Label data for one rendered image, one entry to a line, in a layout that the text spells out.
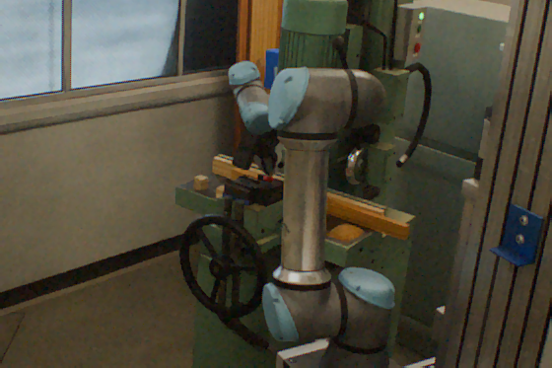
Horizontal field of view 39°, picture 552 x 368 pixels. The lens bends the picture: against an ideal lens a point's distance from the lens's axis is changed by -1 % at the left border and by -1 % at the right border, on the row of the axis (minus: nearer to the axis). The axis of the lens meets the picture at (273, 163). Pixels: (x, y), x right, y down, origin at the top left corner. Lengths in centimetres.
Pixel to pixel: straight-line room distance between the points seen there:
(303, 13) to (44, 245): 181
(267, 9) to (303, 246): 238
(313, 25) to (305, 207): 74
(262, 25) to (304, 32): 166
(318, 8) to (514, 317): 99
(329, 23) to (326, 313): 87
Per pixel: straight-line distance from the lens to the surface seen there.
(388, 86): 231
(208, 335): 252
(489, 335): 159
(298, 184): 151
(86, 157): 348
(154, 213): 384
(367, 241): 220
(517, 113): 146
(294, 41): 215
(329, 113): 149
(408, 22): 238
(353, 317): 159
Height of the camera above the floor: 178
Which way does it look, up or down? 19 degrees down
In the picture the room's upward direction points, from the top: 5 degrees clockwise
